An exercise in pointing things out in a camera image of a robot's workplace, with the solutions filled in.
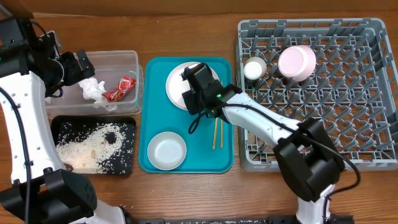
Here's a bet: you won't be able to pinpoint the small pink bowl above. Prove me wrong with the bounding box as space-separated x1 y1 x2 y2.
277 45 317 82

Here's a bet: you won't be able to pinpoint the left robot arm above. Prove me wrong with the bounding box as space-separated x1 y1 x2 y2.
1 17 132 223

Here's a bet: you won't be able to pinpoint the grey dishwasher rack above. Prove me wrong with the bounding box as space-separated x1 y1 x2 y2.
236 18 397 171

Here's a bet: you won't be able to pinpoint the black plastic tray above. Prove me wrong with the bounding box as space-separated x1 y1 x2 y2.
49 115 137 175

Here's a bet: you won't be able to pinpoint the rice and food scraps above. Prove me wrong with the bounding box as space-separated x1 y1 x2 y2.
55 122 135 175

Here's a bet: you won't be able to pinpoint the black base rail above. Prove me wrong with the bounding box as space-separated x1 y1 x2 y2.
124 214 355 224

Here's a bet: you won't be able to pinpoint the cream ceramic cup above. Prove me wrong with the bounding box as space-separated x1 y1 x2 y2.
243 57 267 80

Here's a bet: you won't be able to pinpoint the grey bowl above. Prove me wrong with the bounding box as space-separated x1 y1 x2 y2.
147 132 187 171

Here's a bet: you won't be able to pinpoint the teal serving tray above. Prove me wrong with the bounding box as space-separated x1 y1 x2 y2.
138 57 234 174

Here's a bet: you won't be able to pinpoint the large white plate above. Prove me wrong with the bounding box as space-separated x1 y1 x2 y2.
165 61 220 111

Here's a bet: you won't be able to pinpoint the white napkin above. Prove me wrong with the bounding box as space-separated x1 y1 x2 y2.
78 77 117 111

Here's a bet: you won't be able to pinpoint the clear plastic storage bin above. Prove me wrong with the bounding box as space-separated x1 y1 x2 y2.
45 50 143 118

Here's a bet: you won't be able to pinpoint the red foil snack wrapper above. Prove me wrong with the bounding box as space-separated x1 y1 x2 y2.
102 76 136 103

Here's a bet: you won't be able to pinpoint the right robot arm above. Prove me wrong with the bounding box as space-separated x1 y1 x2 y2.
180 63 345 223

